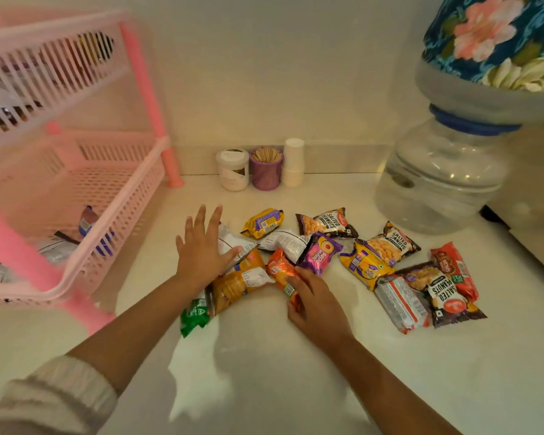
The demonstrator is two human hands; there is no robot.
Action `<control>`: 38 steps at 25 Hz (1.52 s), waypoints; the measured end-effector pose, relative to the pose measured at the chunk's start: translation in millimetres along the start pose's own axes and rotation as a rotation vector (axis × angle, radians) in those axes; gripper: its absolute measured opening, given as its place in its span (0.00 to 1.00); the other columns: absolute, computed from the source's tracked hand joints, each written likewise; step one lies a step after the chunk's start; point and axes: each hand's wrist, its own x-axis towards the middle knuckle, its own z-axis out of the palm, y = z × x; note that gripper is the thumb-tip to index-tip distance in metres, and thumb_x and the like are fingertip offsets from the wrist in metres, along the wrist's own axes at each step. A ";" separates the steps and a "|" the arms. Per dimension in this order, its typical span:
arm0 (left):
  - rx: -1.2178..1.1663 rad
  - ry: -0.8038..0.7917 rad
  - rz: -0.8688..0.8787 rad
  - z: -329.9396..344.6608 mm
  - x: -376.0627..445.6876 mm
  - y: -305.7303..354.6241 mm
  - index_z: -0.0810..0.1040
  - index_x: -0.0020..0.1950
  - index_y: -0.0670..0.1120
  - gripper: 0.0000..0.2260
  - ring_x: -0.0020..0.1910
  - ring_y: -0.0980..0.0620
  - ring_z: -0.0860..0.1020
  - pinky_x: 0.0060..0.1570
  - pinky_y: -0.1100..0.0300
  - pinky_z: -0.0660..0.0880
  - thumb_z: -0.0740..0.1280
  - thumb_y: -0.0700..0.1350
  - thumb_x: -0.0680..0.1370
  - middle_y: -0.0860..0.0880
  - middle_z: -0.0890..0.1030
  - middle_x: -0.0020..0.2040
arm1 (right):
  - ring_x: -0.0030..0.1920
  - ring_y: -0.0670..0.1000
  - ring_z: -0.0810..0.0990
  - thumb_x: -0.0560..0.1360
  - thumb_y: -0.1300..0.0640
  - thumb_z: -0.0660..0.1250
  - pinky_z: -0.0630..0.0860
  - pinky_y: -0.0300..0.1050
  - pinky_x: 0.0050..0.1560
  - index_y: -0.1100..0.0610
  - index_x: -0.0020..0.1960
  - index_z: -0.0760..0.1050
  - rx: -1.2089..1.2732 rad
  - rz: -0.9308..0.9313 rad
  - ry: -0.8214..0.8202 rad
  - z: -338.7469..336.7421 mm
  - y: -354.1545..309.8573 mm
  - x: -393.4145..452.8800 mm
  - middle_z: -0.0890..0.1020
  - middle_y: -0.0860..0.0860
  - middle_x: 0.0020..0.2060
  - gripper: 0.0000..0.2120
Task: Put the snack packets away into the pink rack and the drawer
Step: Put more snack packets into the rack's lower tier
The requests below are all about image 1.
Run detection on person's right hand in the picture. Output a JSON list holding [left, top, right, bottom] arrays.
[[285, 266, 355, 356]]

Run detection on person's left hand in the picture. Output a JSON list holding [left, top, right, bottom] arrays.
[[175, 205, 244, 293]]

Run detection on person's left forearm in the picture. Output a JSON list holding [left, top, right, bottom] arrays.
[[67, 275, 211, 397]]

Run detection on person's right forearm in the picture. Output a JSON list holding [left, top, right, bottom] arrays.
[[329, 335, 463, 435]]

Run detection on yellow orange snack packet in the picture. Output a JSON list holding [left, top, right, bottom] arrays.
[[208, 248, 276, 317]]

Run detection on small yellow purple snack packet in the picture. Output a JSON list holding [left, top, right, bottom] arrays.
[[241, 208, 285, 240]]

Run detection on silver white snack packet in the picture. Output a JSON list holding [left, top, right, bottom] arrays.
[[257, 229, 312, 264]]

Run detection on pink purple snack packet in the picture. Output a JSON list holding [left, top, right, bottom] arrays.
[[297, 233, 344, 277]]

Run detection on white lidded jar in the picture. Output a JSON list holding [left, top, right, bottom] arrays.
[[216, 149, 250, 192]]

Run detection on green snack packet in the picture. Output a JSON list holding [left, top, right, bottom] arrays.
[[180, 289, 212, 339]]

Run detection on purple toothpick holder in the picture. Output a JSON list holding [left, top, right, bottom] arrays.
[[248, 147, 284, 192]]

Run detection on pink plastic basket rack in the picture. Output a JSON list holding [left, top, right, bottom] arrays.
[[0, 8, 186, 337]]

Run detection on large yellow purple snack packet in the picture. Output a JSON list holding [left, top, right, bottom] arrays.
[[338, 238, 398, 293]]

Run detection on brown peanut packet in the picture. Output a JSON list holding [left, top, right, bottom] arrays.
[[296, 207, 360, 240], [396, 261, 488, 330], [367, 220, 422, 268]]

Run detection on blue packet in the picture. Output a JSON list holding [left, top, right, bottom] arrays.
[[77, 205, 115, 257]]

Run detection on white red biscuit packet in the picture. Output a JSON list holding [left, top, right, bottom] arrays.
[[374, 274, 432, 335]]

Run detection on stack of white cups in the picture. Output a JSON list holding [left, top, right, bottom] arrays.
[[282, 138, 305, 188]]

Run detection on red snack packet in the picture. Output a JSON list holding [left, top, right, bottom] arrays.
[[430, 242, 480, 303]]

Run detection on clear water dispenser tank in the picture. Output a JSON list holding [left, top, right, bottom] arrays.
[[374, 117, 520, 236]]

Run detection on white knit sleeve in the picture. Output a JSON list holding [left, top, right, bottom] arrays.
[[0, 354, 119, 435]]

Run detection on blue bottle collar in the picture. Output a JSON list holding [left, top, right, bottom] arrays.
[[429, 103, 522, 137]]

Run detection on clear water bottle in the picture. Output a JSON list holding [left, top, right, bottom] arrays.
[[414, 58, 544, 128]]

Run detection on floral cloth cover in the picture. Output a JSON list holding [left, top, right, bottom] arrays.
[[421, 0, 544, 94]]

